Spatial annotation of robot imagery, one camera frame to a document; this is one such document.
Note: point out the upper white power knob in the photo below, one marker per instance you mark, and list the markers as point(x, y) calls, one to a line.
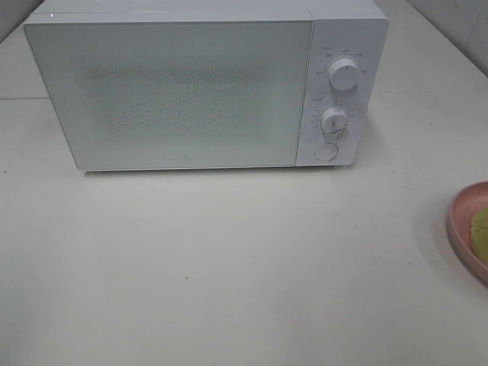
point(344, 73)

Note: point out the round white door button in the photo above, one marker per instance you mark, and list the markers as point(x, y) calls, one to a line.
point(326, 152)

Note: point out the white microwave door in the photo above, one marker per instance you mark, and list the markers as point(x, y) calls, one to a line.
point(174, 96)

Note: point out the white microwave oven body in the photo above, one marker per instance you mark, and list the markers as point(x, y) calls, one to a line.
point(339, 28)

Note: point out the pink round plate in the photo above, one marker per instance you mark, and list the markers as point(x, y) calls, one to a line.
point(463, 207)

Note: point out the lower white timer knob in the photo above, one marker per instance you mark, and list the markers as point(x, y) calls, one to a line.
point(333, 120)

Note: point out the white bread sandwich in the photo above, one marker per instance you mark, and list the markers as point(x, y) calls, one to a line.
point(479, 235)

